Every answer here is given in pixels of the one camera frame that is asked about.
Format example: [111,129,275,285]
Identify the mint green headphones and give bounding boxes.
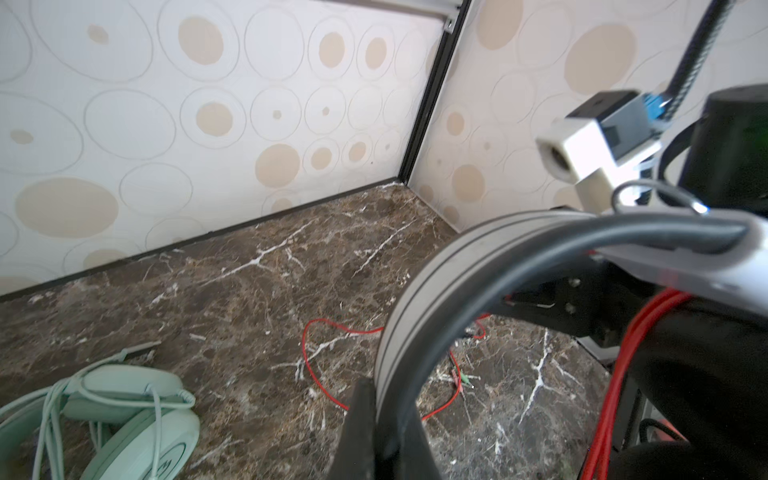
[1,342,201,479]

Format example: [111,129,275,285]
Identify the red headphone cable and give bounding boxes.
[299,287,697,480]

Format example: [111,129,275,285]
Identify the black vertical frame post right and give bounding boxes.
[398,0,472,185]

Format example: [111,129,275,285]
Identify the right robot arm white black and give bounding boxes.
[490,1,767,345]

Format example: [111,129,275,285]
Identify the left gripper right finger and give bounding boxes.
[395,409,441,480]

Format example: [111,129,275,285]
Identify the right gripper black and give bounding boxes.
[486,263,659,348]

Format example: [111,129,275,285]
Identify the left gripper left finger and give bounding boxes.
[327,378,376,480]

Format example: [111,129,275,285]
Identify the white black red headphones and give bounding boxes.
[372,190,767,479]

